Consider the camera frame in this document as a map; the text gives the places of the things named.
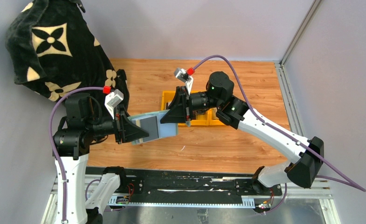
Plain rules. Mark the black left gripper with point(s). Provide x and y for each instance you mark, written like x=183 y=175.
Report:
x=119 y=125

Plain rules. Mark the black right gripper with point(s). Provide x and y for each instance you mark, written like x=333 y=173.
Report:
x=187 y=105

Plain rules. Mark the grey chip credit card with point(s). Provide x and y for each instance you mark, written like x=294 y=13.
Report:
x=150 y=125

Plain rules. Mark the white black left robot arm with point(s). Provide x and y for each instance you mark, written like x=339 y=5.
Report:
x=72 y=153

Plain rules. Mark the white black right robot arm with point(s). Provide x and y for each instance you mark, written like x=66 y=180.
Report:
x=302 y=166

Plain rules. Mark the yellow left plastic bin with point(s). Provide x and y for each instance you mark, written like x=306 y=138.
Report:
x=166 y=99

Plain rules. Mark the yellow middle plastic bin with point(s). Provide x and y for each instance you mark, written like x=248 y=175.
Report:
x=198 y=122

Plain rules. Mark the black cream floral blanket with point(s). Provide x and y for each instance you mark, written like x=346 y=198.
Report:
x=53 y=52

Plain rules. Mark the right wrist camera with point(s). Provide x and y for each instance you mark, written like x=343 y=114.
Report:
x=182 y=75

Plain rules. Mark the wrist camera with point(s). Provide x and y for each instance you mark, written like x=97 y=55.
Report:
x=112 y=100
x=182 y=75

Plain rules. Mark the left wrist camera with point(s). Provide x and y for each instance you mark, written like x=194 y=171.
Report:
x=112 y=100

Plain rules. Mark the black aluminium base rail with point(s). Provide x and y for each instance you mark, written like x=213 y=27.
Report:
x=144 y=188

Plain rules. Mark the aluminium corner frame post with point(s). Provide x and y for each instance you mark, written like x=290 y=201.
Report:
x=295 y=121

